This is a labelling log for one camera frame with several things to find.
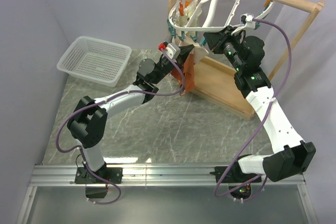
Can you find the white oval clip hanger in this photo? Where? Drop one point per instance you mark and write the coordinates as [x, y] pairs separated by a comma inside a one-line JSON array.
[[217, 14]]

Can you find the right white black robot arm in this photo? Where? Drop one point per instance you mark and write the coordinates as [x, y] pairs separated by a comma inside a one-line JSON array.
[[291, 154]]

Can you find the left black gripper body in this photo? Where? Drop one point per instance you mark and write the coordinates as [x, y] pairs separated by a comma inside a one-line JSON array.
[[164, 69]]

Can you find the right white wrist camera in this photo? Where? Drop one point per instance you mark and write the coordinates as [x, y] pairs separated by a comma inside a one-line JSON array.
[[247, 21]]

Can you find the aluminium mounting rail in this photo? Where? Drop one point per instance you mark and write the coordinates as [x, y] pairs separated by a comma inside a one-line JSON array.
[[147, 174]]

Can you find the white plastic perforated basket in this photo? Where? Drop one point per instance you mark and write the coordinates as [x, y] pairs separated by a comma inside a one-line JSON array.
[[95, 60]]

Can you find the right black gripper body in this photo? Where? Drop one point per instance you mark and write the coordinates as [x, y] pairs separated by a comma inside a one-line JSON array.
[[227, 44]]

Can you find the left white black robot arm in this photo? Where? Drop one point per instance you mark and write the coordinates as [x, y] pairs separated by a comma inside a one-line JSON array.
[[88, 122]]

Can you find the pale yellow hanging underwear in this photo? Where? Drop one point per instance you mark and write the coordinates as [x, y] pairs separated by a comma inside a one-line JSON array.
[[188, 15]]

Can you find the orange underwear with beige waistband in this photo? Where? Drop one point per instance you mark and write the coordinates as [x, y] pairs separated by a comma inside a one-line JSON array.
[[198, 53]]

